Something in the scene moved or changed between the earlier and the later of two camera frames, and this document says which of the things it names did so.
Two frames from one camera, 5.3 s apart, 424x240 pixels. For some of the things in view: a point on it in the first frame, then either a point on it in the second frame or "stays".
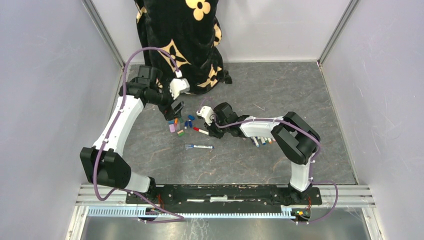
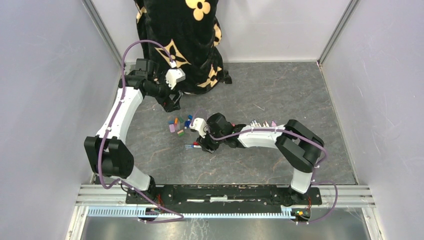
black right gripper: x=212 y=132 to x=206 y=144
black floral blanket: x=182 y=38 stays
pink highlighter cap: x=172 y=128 stays
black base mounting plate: x=190 y=195 stays
